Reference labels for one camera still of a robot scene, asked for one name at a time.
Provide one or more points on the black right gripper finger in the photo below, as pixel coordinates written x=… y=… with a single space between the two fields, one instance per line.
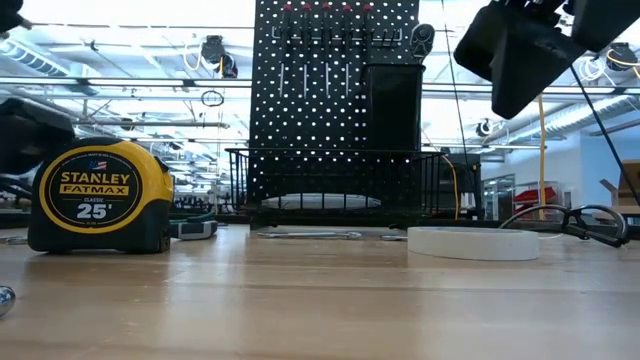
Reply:
x=535 y=65
x=482 y=40

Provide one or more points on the grey metal utility knife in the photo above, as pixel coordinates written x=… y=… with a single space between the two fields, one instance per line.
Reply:
x=310 y=202

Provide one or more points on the yellow black Stanley tape measure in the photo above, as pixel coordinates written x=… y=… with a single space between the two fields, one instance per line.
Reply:
x=95 y=195

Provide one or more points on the silver combination wrench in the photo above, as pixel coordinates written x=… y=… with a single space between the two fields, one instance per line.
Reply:
x=12 y=240
x=395 y=238
x=310 y=234

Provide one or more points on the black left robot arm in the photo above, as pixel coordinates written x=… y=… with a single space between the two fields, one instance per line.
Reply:
x=35 y=135

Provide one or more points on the black plastic pegboard bin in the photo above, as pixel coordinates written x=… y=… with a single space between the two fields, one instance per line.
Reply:
x=395 y=110

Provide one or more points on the brown cardboard box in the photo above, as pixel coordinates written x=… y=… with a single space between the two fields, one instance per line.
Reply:
x=630 y=190

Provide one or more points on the black clear safety glasses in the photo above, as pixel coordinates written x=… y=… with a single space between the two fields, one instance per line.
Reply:
x=575 y=220

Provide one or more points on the white masking tape roll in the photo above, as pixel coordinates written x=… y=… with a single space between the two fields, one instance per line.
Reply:
x=470 y=245

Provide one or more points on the black metal pegboard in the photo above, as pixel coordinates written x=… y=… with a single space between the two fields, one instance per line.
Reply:
x=300 y=125

